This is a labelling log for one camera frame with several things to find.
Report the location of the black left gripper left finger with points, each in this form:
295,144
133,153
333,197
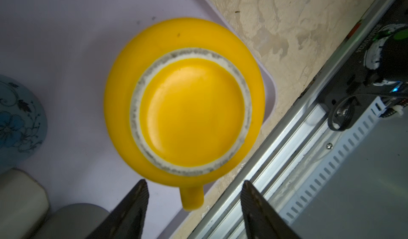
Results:
126,221

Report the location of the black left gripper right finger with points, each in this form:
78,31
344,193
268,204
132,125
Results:
260,219

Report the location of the yellow mug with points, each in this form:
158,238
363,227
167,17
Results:
184,103

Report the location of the teal dotted floral mug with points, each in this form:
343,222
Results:
23,123

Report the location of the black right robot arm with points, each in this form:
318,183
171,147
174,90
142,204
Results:
387,58

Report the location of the grey mug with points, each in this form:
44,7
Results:
75,221

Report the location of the white pink mug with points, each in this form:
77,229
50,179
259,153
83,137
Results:
24,205

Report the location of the lavender tray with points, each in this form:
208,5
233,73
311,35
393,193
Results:
62,50

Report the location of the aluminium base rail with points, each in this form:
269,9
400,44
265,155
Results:
326,185

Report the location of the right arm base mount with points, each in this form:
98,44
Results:
346,96

